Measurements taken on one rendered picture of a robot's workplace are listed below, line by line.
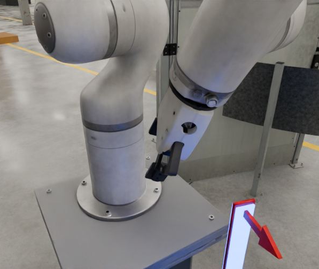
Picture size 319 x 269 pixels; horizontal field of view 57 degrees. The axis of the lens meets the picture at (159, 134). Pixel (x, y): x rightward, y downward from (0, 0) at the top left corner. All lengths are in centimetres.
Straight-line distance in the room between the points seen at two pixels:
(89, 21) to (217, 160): 190
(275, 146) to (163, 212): 193
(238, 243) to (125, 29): 35
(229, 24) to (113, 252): 42
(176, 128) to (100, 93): 19
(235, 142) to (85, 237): 177
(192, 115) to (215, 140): 178
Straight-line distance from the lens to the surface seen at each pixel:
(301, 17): 40
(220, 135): 214
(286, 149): 257
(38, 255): 192
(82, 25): 45
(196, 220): 61
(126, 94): 52
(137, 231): 59
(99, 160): 57
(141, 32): 51
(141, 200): 64
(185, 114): 36
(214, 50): 31
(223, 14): 30
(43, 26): 47
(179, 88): 35
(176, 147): 39
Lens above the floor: 140
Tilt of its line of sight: 28 degrees down
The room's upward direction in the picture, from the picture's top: straight up
